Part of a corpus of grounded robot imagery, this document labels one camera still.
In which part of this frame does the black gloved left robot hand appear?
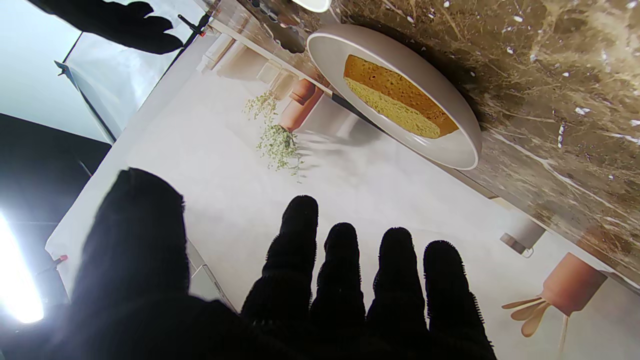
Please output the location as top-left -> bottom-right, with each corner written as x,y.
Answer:
0,167 -> 498,360

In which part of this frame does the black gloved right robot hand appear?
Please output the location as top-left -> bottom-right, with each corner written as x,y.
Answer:
27,0 -> 184,55

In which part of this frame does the white paper bento box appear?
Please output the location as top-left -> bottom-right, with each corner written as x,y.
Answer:
292,0 -> 332,13

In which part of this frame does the toasted bread slice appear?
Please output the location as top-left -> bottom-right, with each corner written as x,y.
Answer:
343,54 -> 460,140

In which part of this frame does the printed kitchen scene backdrop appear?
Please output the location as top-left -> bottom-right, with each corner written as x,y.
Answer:
45,0 -> 640,360

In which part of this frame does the round white plate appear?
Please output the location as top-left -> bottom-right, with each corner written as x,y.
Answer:
306,24 -> 483,171

